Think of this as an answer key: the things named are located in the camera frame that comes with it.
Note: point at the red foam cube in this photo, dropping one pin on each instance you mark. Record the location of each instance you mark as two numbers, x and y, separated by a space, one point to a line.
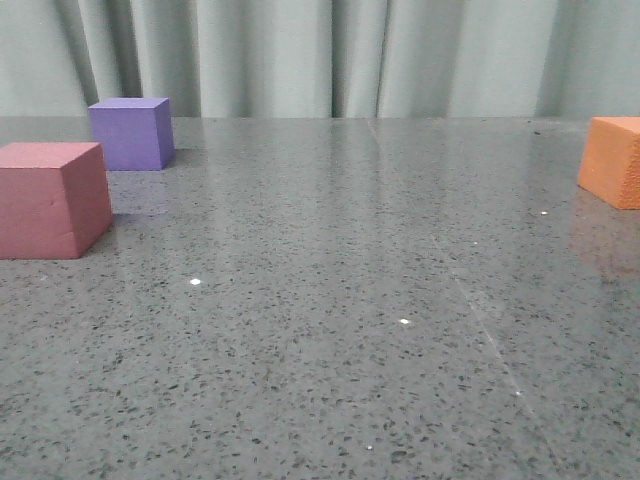
55 200

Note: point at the orange foam cube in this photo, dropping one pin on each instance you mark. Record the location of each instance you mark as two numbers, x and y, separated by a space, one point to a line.
610 163

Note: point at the grey-green curtain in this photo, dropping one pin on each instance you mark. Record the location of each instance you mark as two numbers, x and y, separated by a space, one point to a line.
292 59

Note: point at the purple foam cube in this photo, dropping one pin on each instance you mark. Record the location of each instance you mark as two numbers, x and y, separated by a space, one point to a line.
135 133

